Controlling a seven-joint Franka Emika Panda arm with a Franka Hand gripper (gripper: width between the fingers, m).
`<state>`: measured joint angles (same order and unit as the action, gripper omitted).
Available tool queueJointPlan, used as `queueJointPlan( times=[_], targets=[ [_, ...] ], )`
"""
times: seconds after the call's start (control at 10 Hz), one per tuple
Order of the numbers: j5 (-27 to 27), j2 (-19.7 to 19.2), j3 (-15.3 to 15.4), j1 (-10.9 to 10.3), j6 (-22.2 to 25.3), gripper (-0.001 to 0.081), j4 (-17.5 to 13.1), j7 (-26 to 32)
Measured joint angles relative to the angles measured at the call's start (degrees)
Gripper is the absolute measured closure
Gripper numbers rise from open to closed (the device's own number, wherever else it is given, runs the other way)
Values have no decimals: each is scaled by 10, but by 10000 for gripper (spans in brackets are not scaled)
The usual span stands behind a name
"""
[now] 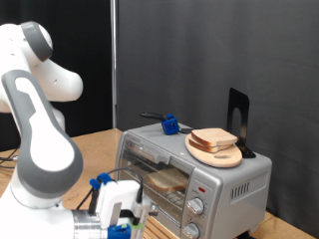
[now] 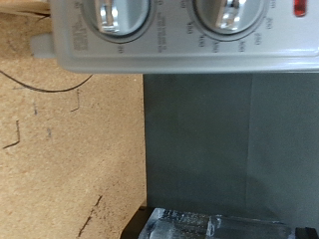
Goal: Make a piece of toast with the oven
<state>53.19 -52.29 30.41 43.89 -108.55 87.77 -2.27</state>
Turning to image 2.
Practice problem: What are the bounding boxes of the silver toaster oven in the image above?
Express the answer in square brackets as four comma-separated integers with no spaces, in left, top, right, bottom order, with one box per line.
[30,0,319,75]

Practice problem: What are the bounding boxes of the red indicator light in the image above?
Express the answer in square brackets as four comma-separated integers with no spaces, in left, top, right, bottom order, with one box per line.
[293,0,308,18]

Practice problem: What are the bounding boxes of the clear plastic object black ends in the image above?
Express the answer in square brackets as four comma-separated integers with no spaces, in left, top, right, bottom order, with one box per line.
[119,205,319,239]

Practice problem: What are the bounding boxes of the silver oven knob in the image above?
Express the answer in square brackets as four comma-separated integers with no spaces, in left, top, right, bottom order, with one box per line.
[83,0,156,44]
[187,0,268,43]

